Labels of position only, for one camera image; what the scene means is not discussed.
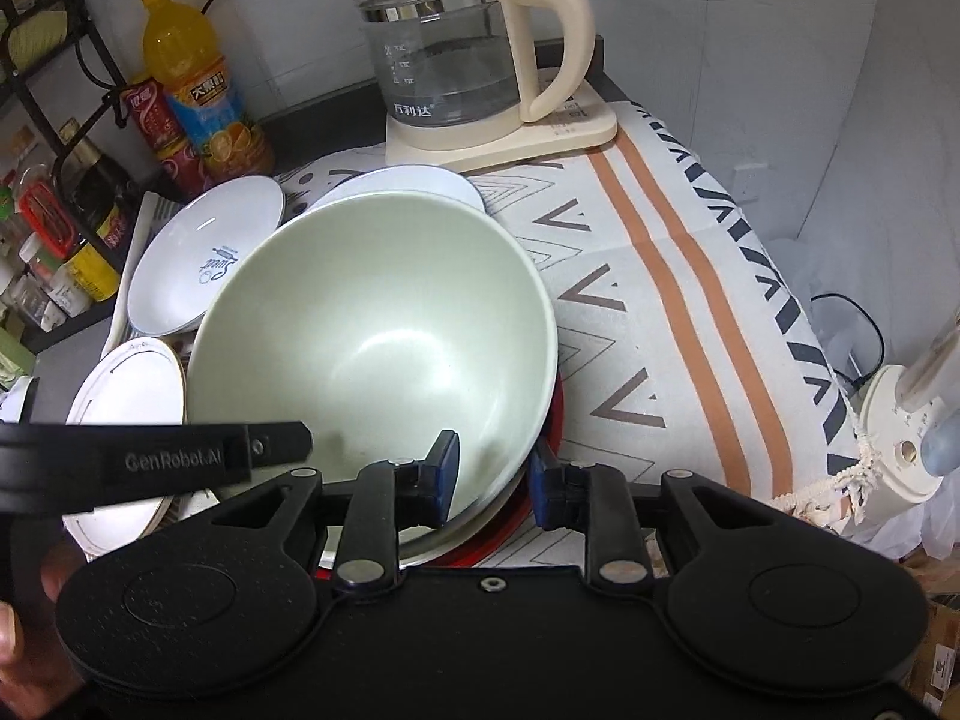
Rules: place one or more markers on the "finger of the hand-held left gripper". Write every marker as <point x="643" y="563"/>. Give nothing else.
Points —
<point x="281" y="442"/>

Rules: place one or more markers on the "black metal rack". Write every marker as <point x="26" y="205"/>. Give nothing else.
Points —
<point x="45" y="116"/>

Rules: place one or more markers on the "white wall socket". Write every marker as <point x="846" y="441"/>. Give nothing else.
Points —
<point x="744" y="184"/>

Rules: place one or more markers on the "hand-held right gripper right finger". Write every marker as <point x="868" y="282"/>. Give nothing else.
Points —
<point x="540" y="491"/>

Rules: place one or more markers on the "red bowl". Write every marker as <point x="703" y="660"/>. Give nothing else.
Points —
<point x="517" y="532"/>

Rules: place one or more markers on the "orange juice bottle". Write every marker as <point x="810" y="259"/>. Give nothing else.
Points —
<point x="202" y="90"/>

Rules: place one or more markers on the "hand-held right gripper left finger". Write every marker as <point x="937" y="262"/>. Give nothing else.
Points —
<point x="447" y="465"/>

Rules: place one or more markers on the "white plate with blue print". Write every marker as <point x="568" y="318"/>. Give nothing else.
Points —
<point x="187" y="262"/>

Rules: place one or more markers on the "yellow bottle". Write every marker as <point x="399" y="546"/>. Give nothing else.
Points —
<point x="94" y="274"/>

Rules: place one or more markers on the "patterned tablecloth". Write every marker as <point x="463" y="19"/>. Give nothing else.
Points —
<point x="637" y="277"/>

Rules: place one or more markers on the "white plate with gold rim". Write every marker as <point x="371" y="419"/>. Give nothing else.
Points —
<point x="127" y="390"/>

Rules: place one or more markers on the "red clip container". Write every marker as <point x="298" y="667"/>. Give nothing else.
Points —
<point x="46" y="221"/>

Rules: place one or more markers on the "plain white plate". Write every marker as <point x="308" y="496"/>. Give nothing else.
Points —
<point x="405" y="181"/>

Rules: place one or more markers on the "dark sauce bottle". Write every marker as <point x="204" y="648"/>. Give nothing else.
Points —
<point x="101" y="187"/>

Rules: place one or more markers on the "green carton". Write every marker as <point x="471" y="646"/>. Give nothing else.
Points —
<point x="15" y="356"/>

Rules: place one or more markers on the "person's left hand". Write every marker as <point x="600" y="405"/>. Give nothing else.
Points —
<point x="60" y="574"/>

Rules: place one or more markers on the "cream kettle base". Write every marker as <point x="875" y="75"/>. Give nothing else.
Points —
<point x="525" y="142"/>

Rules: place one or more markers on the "white fan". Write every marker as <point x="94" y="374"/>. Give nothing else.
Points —
<point x="892" y="427"/>

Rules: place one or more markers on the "pale green bowl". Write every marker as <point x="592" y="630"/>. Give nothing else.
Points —
<point x="360" y="315"/>

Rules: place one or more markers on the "row of seasoning jars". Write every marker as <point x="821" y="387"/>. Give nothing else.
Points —
<point x="30" y="285"/>

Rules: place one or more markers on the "cardboard box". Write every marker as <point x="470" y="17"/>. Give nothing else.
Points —
<point x="937" y="645"/>

